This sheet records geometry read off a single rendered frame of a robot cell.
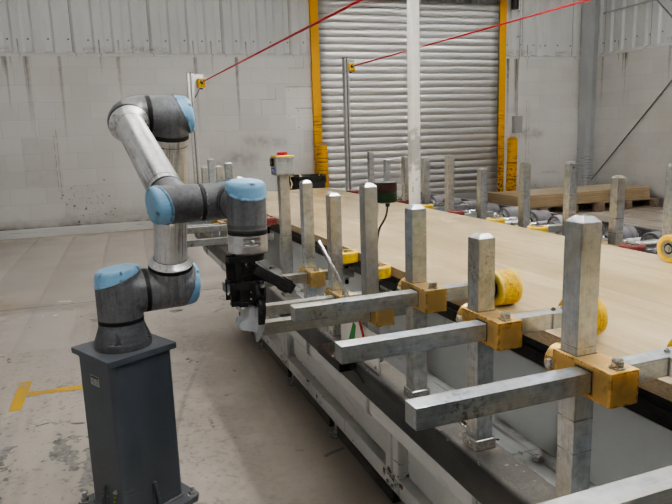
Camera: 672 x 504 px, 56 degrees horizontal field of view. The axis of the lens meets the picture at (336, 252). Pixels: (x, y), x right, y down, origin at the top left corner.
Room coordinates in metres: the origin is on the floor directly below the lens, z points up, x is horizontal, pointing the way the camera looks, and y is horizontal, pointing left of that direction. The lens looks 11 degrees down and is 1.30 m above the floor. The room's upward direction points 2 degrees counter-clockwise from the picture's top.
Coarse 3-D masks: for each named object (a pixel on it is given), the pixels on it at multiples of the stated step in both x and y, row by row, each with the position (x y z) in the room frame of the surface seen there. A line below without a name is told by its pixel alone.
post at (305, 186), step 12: (300, 192) 2.04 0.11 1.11; (312, 192) 2.04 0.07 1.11; (300, 204) 2.05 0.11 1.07; (312, 204) 2.03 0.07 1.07; (300, 216) 2.05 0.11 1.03; (312, 216) 2.03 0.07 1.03; (312, 228) 2.03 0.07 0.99; (312, 240) 2.03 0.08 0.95; (312, 252) 2.03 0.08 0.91; (312, 264) 2.03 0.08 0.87; (312, 288) 2.03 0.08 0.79
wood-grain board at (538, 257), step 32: (320, 192) 4.22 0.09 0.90; (320, 224) 2.73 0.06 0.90; (352, 224) 2.70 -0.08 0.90; (384, 224) 2.67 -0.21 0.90; (448, 224) 2.61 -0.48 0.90; (480, 224) 2.58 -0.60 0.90; (384, 256) 1.97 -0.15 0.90; (448, 256) 1.94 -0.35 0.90; (512, 256) 1.91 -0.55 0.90; (544, 256) 1.89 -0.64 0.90; (608, 256) 1.86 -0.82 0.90; (640, 256) 1.85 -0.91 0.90; (544, 288) 1.51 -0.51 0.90; (608, 288) 1.49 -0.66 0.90; (640, 288) 1.48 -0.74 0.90; (608, 320) 1.23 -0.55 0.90; (640, 320) 1.23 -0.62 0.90; (608, 352) 1.05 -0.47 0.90; (640, 352) 1.05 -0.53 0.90; (640, 384) 0.96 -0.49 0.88
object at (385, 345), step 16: (528, 320) 1.08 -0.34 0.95; (544, 320) 1.09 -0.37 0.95; (560, 320) 1.10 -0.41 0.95; (384, 336) 1.00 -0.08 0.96; (400, 336) 1.00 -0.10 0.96; (416, 336) 1.00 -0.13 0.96; (432, 336) 1.01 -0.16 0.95; (448, 336) 1.02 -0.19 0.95; (464, 336) 1.03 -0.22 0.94; (480, 336) 1.05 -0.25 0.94; (336, 352) 0.98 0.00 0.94; (352, 352) 0.96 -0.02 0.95; (368, 352) 0.97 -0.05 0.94; (384, 352) 0.98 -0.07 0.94; (400, 352) 0.99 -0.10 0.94
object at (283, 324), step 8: (400, 312) 1.55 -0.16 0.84; (272, 320) 1.44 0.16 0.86; (280, 320) 1.44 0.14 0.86; (288, 320) 1.44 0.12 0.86; (312, 320) 1.46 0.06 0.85; (320, 320) 1.47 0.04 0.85; (328, 320) 1.48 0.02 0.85; (336, 320) 1.49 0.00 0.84; (344, 320) 1.49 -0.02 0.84; (352, 320) 1.50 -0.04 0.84; (360, 320) 1.51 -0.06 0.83; (264, 328) 1.42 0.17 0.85; (272, 328) 1.43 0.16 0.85; (280, 328) 1.44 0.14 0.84; (288, 328) 1.44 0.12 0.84; (296, 328) 1.45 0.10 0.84; (304, 328) 1.46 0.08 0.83
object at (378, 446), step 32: (320, 256) 2.54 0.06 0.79; (320, 288) 2.56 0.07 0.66; (352, 288) 2.22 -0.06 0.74; (384, 288) 1.97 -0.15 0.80; (448, 320) 1.60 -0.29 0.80; (288, 352) 3.08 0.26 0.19; (448, 352) 1.60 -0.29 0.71; (512, 352) 1.34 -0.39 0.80; (544, 352) 1.25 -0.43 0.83; (320, 384) 2.71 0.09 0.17; (448, 384) 1.60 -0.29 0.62; (352, 416) 2.35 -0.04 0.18; (512, 416) 1.34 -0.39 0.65; (544, 416) 1.24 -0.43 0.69; (608, 416) 1.07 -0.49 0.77; (640, 416) 1.01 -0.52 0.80; (352, 448) 2.33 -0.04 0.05; (384, 448) 2.07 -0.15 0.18; (544, 448) 1.23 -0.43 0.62; (608, 448) 1.07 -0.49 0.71; (640, 448) 1.00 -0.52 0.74; (384, 480) 2.05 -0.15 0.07; (416, 480) 1.84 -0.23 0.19; (608, 480) 1.07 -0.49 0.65
